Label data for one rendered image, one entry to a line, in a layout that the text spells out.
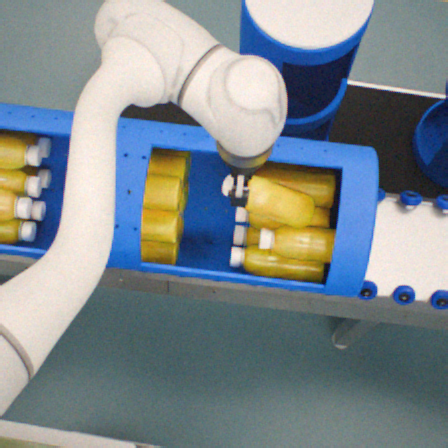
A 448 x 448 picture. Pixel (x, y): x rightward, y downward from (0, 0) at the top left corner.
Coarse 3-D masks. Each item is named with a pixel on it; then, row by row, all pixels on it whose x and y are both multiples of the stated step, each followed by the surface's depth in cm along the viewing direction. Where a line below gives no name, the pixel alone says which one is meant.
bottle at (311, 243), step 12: (276, 228) 156; (288, 228) 154; (312, 228) 154; (324, 228) 155; (276, 240) 154; (288, 240) 153; (300, 240) 153; (312, 240) 153; (324, 240) 153; (276, 252) 155; (288, 252) 153; (300, 252) 153; (312, 252) 153; (324, 252) 153
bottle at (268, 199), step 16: (256, 176) 147; (256, 192) 144; (272, 192) 146; (288, 192) 149; (256, 208) 146; (272, 208) 147; (288, 208) 148; (304, 208) 150; (288, 224) 152; (304, 224) 152
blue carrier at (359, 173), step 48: (144, 144) 147; (192, 144) 148; (288, 144) 150; (336, 144) 153; (48, 192) 172; (144, 192) 145; (192, 192) 171; (336, 192) 169; (48, 240) 167; (192, 240) 169; (336, 240) 143; (288, 288) 154; (336, 288) 150
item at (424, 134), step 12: (432, 108) 257; (444, 108) 263; (420, 120) 257; (432, 120) 262; (444, 120) 262; (420, 132) 261; (432, 132) 261; (444, 132) 261; (420, 144) 260; (432, 144) 260; (444, 144) 234; (420, 156) 254; (432, 156) 259; (444, 156) 239; (432, 168) 251; (444, 168) 245; (444, 180) 252
